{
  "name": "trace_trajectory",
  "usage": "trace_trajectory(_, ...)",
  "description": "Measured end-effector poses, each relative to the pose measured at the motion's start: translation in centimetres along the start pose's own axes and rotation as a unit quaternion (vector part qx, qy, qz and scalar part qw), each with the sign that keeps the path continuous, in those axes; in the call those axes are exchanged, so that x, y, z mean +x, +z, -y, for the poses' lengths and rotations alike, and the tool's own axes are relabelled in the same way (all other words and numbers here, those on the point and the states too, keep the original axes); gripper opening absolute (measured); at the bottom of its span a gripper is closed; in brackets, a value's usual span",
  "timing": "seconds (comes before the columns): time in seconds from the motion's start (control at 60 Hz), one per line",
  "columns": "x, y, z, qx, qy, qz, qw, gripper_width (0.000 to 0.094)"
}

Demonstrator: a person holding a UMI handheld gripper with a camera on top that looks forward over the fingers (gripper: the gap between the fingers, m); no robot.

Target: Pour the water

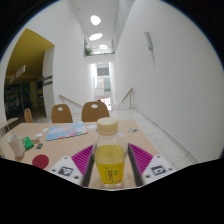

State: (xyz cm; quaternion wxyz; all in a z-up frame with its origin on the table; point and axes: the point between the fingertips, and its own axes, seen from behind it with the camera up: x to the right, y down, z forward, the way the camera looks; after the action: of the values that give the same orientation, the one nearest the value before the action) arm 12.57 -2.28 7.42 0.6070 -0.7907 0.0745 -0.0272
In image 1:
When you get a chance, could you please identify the wooden chair with oval hole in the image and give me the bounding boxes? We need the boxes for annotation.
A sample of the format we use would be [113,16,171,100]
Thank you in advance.
[50,103,74,124]
[81,101,111,123]
[23,107,35,124]

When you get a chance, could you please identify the round ceiling lights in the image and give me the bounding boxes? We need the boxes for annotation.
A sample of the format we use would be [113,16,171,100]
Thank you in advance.
[88,14,109,51]

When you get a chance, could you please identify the pastel colourful printed mat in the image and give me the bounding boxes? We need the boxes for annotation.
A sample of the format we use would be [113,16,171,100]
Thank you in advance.
[44,121,89,142]

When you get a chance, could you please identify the green potted plant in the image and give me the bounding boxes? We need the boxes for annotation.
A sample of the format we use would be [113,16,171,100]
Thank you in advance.
[83,44,94,57]

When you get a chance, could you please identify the flat round red coaster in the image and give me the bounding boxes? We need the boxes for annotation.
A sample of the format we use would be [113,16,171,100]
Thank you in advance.
[31,154,50,170]

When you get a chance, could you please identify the small beige side table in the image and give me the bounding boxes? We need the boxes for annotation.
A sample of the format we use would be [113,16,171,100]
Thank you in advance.
[0,117,19,134]

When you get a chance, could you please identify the white hanging sign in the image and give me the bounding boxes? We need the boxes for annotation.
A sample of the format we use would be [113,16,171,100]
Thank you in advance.
[8,64,27,84]

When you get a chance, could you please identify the grey wall lamp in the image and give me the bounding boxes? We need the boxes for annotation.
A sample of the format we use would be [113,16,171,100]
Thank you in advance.
[143,31,154,52]

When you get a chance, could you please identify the small green box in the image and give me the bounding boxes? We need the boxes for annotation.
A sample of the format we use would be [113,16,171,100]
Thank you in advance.
[21,136,35,152]

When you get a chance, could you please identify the wooden stair handrail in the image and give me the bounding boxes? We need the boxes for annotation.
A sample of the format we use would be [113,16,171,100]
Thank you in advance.
[59,94,84,108]
[114,87,134,110]

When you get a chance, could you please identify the black wall sign strips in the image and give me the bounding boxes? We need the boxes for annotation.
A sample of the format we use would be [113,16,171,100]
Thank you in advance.
[42,75,54,87]

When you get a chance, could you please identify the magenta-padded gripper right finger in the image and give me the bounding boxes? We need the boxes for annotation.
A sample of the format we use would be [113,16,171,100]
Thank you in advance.
[127,142,177,188]

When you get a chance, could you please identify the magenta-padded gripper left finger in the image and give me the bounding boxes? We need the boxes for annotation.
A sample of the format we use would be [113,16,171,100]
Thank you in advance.
[48,143,97,188]

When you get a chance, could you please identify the yellow drink bottle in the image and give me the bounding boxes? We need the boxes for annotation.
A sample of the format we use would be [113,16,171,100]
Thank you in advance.
[92,116,129,188]

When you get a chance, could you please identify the white ceramic mug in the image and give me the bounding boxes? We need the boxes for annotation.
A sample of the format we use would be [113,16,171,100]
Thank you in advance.
[7,133,27,159]

